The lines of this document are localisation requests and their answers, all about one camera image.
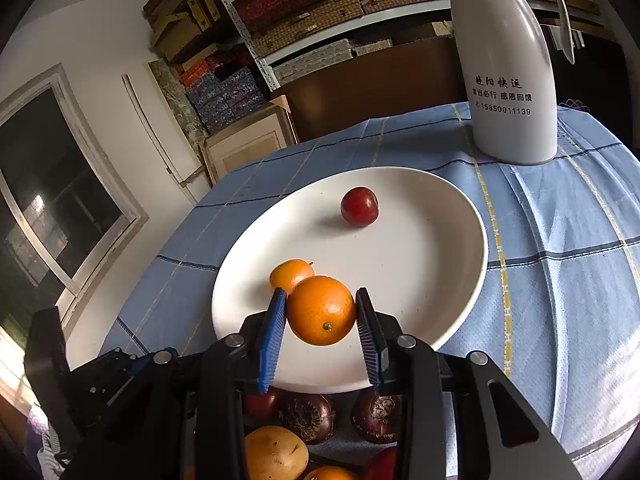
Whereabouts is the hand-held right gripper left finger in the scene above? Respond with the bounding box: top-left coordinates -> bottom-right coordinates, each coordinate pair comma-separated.
62,287 -> 288,480

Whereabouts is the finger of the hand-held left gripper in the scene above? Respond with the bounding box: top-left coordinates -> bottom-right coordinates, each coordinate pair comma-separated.
70,347 -> 153,411

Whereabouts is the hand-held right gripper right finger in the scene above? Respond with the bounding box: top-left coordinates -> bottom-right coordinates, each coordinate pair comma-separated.
354,287 -> 583,480

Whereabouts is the large orange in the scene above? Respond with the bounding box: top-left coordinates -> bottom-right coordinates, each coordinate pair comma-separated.
286,275 -> 357,347

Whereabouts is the dark water chestnut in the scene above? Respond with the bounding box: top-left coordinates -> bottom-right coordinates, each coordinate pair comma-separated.
280,394 -> 336,445
350,390 -> 403,444

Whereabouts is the small orange tangerine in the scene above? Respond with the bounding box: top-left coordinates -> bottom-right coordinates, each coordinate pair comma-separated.
269,258 -> 316,296

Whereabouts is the white ceramic bowl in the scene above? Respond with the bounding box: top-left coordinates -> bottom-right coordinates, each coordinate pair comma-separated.
211,166 -> 489,395

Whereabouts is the yellow potato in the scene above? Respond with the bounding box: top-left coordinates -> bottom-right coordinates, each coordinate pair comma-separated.
244,426 -> 310,480

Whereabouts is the red tomato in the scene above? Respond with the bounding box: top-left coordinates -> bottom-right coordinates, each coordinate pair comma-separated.
362,447 -> 398,480

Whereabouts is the orange mandarin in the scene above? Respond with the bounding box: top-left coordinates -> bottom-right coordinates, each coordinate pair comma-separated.
303,466 -> 358,480

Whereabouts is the small red plum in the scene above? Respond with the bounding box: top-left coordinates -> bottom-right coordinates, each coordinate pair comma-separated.
340,186 -> 379,227

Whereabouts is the dark red round fruit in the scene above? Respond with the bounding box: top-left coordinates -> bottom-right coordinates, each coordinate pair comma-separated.
243,387 -> 283,420

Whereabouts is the crumpled light cloth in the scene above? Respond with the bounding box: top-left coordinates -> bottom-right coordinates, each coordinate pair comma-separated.
30,405 -> 68,473

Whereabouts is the white framed window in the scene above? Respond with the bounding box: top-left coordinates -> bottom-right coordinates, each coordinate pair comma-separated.
0,62 -> 148,331

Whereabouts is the blue checked tablecloth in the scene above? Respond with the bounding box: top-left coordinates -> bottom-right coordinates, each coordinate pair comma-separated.
97,102 -> 640,480

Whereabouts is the wooden framed panel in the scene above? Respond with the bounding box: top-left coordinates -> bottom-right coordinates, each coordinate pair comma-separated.
200,105 -> 298,186

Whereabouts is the stack of blue patterned boxes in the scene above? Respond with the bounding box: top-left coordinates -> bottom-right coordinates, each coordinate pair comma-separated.
185,65 -> 271,136

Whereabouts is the brown cardboard box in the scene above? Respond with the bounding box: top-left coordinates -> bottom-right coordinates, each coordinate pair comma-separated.
272,37 -> 473,143

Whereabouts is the grey marble slab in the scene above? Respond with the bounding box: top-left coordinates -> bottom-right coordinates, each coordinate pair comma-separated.
148,59 -> 208,146

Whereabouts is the white patterned flat box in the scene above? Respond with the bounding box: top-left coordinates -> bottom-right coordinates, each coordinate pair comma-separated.
274,39 -> 356,85

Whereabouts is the white metal shelf rack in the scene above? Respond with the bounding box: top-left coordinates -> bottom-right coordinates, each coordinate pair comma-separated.
197,0 -> 616,91

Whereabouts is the white thermos jug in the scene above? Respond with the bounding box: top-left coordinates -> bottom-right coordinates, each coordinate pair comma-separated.
440,0 -> 576,166

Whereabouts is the stack of yellow-brown boxes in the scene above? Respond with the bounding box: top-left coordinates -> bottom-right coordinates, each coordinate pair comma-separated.
142,0 -> 231,66

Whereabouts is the stack of woven boxes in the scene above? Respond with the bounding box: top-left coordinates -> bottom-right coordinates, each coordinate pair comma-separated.
210,0 -> 451,58

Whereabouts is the white wall strip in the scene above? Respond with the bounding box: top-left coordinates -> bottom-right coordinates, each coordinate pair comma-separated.
122,74 -> 201,206

